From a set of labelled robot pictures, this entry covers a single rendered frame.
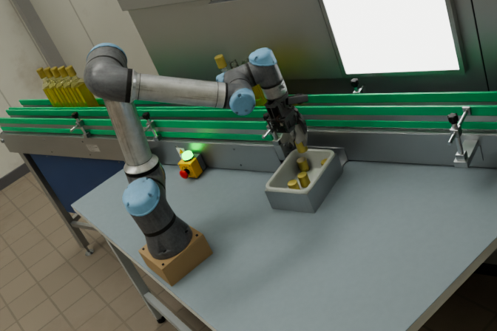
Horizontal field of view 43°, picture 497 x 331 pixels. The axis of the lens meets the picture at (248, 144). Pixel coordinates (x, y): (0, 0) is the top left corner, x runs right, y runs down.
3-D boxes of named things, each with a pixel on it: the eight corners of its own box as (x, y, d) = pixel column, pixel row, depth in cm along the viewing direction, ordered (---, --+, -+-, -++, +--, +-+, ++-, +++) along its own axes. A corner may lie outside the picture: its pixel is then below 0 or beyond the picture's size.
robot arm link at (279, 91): (268, 77, 201) (289, 75, 195) (273, 89, 203) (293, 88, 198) (256, 89, 196) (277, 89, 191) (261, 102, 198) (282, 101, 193)
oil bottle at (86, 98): (104, 114, 300) (76, 63, 286) (97, 121, 296) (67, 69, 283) (97, 114, 303) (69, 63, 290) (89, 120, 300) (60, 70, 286)
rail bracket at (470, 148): (485, 156, 190) (472, 93, 179) (469, 191, 180) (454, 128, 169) (469, 155, 193) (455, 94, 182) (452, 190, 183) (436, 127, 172)
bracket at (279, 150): (299, 144, 228) (293, 128, 224) (288, 160, 222) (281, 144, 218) (291, 144, 230) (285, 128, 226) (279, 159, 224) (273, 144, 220)
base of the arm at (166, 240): (166, 265, 194) (151, 243, 190) (142, 250, 206) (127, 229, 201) (200, 233, 201) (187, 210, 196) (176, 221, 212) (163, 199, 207)
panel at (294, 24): (467, 69, 197) (447, -33, 181) (465, 73, 195) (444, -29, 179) (243, 77, 253) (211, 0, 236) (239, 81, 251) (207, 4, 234)
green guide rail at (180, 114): (284, 127, 227) (276, 108, 224) (282, 128, 227) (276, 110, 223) (14, 121, 335) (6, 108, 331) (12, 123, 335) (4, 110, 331)
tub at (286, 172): (343, 169, 216) (336, 149, 212) (314, 213, 202) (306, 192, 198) (301, 166, 226) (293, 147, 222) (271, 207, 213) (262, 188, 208)
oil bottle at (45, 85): (75, 114, 314) (46, 65, 300) (67, 120, 310) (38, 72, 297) (68, 114, 317) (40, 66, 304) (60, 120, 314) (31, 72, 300)
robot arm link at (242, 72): (216, 86, 186) (251, 72, 185) (213, 72, 196) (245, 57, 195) (226, 108, 190) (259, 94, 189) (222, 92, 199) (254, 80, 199)
